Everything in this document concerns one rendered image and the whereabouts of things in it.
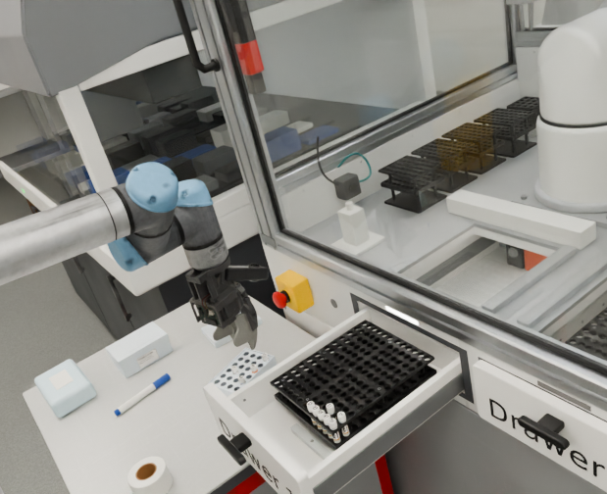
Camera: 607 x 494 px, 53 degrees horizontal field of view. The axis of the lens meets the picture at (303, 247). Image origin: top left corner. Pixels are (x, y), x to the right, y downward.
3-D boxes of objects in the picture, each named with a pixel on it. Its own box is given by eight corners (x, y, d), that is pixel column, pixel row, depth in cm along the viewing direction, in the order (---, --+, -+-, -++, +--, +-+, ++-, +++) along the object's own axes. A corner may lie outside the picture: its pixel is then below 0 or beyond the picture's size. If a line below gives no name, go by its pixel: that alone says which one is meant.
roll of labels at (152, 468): (166, 465, 114) (159, 449, 112) (177, 488, 108) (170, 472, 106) (130, 484, 111) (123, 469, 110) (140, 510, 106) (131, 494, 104)
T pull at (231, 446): (241, 468, 90) (238, 462, 89) (218, 442, 96) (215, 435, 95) (261, 454, 92) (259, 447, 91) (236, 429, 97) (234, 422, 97)
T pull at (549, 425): (565, 453, 79) (565, 445, 79) (516, 424, 85) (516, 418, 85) (581, 436, 81) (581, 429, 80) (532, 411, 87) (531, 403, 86)
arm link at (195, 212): (150, 193, 107) (190, 173, 111) (171, 247, 112) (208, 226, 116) (173, 200, 101) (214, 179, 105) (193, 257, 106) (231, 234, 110)
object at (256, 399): (316, 511, 88) (306, 482, 86) (230, 424, 108) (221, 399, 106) (495, 367, 106) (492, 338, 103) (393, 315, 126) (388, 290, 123)
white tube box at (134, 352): (126, 379, 141) (118, 362, 138) (113, 364, 147) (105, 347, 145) (174, 350, 146) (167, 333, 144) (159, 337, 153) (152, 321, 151)
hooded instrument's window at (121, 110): (124, 261, 162) (53, 95, 142) (-1, 161, 301) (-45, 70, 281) (425, 114, 212) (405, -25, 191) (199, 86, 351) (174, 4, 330)
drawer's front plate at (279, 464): (315, 533, 87) (296, 479, 82) (220, 432, 109) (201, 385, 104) (325, 525, 88) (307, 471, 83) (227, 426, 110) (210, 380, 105)
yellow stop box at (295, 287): (297, 316, 133) (289, 288, 129) (278, 305, 138) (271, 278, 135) (315, 305, 135) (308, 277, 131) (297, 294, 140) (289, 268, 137)
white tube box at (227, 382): (241, 408, 123) (236, 393, 121) (212, 397, 128) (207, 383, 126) (278, 370, 131) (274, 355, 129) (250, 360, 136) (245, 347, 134)
